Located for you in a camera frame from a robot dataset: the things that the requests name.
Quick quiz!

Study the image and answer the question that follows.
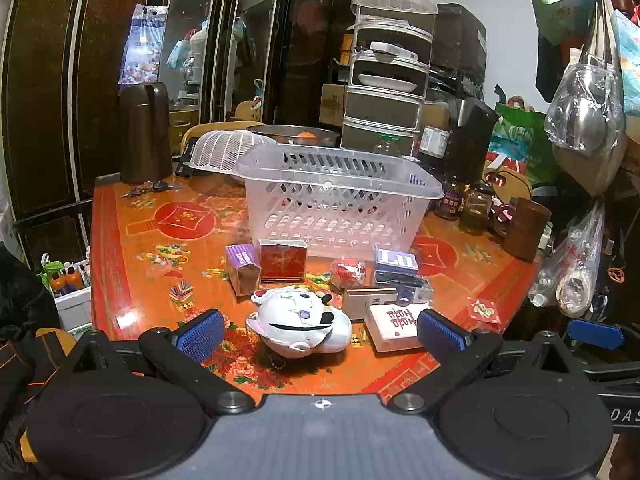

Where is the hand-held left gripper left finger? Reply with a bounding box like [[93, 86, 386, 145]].
[[47, 309, 256, 416]]

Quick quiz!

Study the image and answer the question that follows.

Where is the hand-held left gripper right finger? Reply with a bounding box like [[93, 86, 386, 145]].
[[387, 308, 598, 415]]

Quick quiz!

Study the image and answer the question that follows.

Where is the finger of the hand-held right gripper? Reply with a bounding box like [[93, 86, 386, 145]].
[[567, 319, 640, 352]]

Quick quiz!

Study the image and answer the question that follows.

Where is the dark blue packet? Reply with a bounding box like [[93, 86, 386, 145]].
[[374, 270, 433, 306]]

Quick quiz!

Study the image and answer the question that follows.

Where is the small purple box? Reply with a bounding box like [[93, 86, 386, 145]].
[[225, 243, 262, 297]]

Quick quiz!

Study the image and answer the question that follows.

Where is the red candy bag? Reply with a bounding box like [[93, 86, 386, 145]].
[[330, 256, 368, 289]]

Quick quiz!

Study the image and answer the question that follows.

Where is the clear plastic basket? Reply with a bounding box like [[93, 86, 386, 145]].
[[234, 143, 445, 262]]

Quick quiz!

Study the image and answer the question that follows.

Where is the red envelope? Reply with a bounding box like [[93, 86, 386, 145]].
[[466, 297, 502, 322]]

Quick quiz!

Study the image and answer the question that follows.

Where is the white box with red print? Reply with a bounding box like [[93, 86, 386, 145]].
[[364, 301, 433, 353]]

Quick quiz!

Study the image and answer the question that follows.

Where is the clear plastic bag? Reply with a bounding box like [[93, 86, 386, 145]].
[[527, 202, 606, 318]]

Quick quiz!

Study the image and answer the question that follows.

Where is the white plush toy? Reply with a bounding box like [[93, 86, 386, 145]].
[[245, 285, 353, 359]]

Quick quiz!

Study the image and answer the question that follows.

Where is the brown cup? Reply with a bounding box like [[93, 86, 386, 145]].
[[502, 197, 552, 263]]

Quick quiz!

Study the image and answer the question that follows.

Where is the empty glass jar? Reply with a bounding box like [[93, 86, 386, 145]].
[[460, 182, 495, 235]]

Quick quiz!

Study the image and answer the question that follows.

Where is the white box of bottles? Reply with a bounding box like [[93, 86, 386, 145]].
[[40, 255, 93, 331]]

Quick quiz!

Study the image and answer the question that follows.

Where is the dark jar with purple label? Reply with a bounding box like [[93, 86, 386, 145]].
[[434, 175, 466, 220]]

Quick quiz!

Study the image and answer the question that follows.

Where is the bunch of keys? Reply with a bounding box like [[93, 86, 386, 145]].
[[120, 181, 183, 199]]

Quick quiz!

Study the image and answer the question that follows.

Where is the beige tote bag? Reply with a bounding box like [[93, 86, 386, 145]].
[[552, 0, 631, 198]]

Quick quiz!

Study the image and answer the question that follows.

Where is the black device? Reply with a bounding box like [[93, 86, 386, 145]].
[[174, 137, 198, 177]]

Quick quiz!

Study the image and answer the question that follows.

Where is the black and orange jacket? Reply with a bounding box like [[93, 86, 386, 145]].
[[0, 245, 76, 466]]

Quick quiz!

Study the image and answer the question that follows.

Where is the white plastic mesh cover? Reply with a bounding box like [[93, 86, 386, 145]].
[[189, 130, 278, 177]]

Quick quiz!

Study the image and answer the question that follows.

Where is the bottle with white label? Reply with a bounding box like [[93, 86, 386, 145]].
[[419, 125, 451, 161]]

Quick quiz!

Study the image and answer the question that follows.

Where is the glass jar with green lid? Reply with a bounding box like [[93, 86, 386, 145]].
[[372, 134, 403, 157]]

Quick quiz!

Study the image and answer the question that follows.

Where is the black appliance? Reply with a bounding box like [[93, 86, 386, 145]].
[[447, 97, 501, 186]]

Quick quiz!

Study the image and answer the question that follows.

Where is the green shopping bag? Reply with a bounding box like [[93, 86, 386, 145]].
[[492, 102, 557, 186]]

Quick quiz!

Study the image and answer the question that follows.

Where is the brown thermos jug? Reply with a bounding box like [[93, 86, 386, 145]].
[[118, 82, 174, 185]]

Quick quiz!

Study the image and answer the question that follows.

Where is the wooden chair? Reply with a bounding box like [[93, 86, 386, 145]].
[[180, 100, 266, 153]]

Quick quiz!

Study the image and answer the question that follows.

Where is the metal bowl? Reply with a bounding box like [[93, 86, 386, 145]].
[[248, 124, 341, 150]]

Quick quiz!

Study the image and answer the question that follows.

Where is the tiered food cover rack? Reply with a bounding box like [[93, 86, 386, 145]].
[[341, 0, 439, 158]]

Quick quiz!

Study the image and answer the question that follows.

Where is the cardboard box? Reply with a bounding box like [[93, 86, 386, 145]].
[[320, 82, 348, 126]]

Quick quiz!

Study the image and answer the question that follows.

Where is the white plate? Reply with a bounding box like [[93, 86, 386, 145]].
[[356, 74, 418, 92]]

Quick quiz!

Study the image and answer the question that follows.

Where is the black hanging cloth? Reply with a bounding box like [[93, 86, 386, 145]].
[[535, 35, 571, 103]]

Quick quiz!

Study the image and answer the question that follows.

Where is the blue floral bag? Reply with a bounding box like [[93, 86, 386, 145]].
[[611, 7, 640, 116]]

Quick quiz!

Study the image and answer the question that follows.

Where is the flat white box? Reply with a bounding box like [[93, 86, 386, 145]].
[[370, 41, 421, 63]]

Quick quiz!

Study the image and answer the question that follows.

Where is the dark wooden wardrobe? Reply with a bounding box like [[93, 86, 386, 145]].
[[0, 0, 351, 271]]

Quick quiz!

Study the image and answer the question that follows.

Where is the hanging blue printed packet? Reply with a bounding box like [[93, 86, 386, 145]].
[[118, 4, 168, 86]]

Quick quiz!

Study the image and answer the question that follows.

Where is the large black box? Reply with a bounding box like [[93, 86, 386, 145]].
[[432, 2, 488, 98]]

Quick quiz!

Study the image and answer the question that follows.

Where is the green box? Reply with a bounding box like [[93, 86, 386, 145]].
[[527, 0, 608, 46]]

